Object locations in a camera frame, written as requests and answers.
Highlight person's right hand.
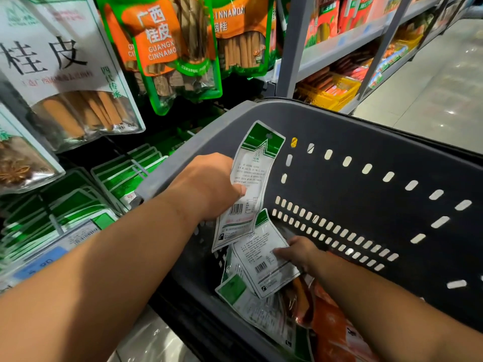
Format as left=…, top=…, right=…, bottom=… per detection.
left=273, top=236, right=324, bottom=276

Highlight person's left hand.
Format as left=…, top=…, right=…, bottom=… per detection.
left=166, top=153, right=248, bottom=222

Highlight green meat stew seasoning packet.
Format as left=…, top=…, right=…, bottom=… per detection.
left=211, top=120, right=286, bottom=253
left=230, top=209, right=301, bottom=299

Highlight pile of packets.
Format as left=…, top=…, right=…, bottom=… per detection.
left=215, top=245, right=378, bottom=362

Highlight black shopping basket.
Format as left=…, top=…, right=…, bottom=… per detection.
left=136, top=99, right=483, bottom=362

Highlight row of clear green-top packets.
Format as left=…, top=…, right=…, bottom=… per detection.
left=0, top=169, right=118, bottom=272

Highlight green orange Guangxi cinnamon bags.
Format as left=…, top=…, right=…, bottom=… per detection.
left=205, top=0, right=278, bottom=78
left=94, top=0, right=223, bottom=116

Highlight clear brown-spice packets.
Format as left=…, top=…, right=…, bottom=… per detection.
left=0, top=105, right=65, bottom=195

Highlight clear cinnamon packets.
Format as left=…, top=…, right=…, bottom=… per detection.
left=0, top=0, right=146, bottom=153

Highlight person's right forearm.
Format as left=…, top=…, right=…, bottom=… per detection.
left=305, top=248, right=483, bottom=362

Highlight person's left forearm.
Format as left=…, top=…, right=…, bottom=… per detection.
left=0, top=185, right=201, bottom=362

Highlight row of red orange packets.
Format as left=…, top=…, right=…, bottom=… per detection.
left=305, top=0, right=409, bottom=46

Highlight yellow display trays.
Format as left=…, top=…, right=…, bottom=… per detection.
left=298, top=67, right=362, bottom=110

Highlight gray metal shelving unit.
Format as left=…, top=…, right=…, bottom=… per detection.
left=275, top=0, right=469, bottom=114

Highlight blue white price tag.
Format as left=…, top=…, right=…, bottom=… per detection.
left=0, top=221, right=103, bottom=291

